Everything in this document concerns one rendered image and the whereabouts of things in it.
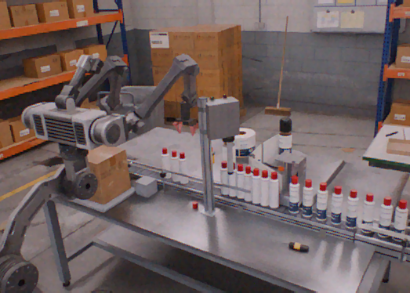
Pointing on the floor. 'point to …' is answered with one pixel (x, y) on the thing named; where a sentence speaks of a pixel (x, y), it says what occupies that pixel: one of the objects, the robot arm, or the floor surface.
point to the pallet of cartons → (213, 55)
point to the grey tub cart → (132, 95)
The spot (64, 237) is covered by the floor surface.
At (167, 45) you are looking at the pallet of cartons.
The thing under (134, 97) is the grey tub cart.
